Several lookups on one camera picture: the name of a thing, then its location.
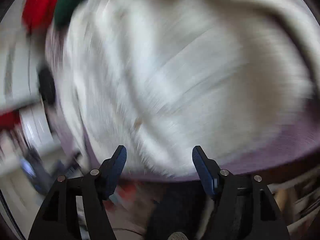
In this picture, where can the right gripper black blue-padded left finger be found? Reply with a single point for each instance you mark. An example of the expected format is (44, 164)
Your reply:
(101, 183)

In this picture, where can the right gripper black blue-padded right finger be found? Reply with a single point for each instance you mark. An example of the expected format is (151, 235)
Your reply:
(212, 177)

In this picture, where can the cream fuzzy knit sweater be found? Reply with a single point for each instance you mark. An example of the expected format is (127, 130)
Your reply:
(162, 76)

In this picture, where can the floral plush bed blanket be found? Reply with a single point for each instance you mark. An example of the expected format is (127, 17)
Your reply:
(296, 142)

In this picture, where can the black cloth at bed edge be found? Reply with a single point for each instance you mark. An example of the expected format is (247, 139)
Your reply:
(46, 85)

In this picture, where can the red garment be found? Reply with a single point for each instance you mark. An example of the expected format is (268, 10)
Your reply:
(38, 14)

